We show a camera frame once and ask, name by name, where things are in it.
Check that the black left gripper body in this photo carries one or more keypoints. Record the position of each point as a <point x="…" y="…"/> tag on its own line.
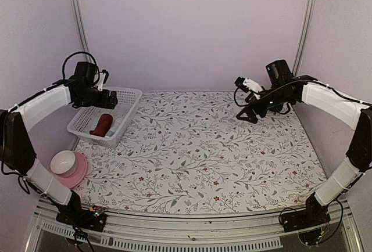
<point x="92" y="99"/>

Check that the white plastic basket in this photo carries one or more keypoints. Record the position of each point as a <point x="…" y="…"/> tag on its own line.
<point x="86" y="119"/>

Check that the white bowl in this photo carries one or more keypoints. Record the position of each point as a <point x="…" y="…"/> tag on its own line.
<point x="63" y="163"/>

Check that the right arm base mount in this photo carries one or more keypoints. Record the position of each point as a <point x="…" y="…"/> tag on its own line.
<point x="314" y="214"/>

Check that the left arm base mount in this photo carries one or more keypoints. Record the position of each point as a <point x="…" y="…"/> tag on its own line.
<point x="87" y="220"/>

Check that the front aluminium rail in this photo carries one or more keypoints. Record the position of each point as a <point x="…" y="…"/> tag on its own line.
<point x="252" y="231"/>

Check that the floral tablecloth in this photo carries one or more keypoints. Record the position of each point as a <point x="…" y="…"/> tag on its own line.
<point x="186" y="153"/>

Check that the dark red towel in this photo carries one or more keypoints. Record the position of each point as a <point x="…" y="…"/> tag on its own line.
<point x="103" y="125"/>

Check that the blue orange patterned towel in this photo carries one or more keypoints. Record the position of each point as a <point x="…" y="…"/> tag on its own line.
<point x="116" y="129"/>

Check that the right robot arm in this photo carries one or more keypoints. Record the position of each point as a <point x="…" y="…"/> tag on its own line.
<point x="287" y="89"/>

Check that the right aluminium frame post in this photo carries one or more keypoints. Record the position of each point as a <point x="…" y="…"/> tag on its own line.
<point x="309" y="10"/>

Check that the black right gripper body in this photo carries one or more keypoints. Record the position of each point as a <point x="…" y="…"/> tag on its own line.
<point x="263" y="110"/>

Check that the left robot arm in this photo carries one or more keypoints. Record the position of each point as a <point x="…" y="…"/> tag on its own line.
<point x="20" y="123"/>

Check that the pink plate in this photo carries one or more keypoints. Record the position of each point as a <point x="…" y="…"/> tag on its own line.
<point x="78" y="175"/>

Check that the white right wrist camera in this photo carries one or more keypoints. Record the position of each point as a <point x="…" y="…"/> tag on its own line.
<point x="249" y="85"/>

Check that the left aluminium frame post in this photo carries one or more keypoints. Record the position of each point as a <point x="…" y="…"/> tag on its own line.
<point x="77" y="15"/>

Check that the aluminium frame post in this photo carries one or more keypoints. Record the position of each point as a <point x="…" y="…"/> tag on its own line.
<point x="309" y="10"/>
<point x="77" y="15"/>

